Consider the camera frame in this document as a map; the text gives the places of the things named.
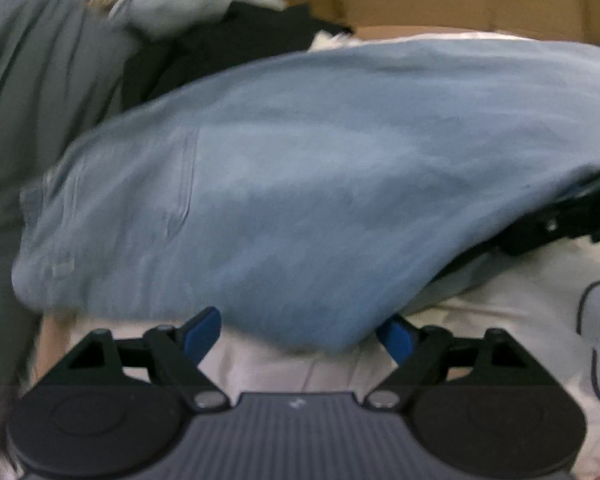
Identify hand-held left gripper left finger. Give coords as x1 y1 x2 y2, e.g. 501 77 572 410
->
66 305 231 412

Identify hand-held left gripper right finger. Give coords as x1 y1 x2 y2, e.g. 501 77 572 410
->
364 312 534 408

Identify blue denim pants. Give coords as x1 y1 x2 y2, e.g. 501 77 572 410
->
11 40 600 352

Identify bear print bed sheet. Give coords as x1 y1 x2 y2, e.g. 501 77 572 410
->
35 27 600 480

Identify grey duvet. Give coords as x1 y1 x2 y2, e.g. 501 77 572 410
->
0 0 148 413

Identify black garment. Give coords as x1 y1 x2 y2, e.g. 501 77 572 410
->
121 2 355 112

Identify grey plush toy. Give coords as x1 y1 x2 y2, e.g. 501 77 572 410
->
109 0 287 42

